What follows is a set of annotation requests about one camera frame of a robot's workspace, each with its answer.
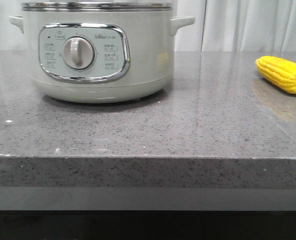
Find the pale green electric cooking pot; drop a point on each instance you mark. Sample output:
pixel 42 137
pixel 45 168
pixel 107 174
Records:
pixel 97 54

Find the yellow corn cob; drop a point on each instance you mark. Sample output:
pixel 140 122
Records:
pixel 278 71

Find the white pleated curtain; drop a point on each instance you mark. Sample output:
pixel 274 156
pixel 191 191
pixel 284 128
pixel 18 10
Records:
pixel 237 26

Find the glass pot lid steel rim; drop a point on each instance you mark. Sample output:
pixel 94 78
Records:
pixel 98 5

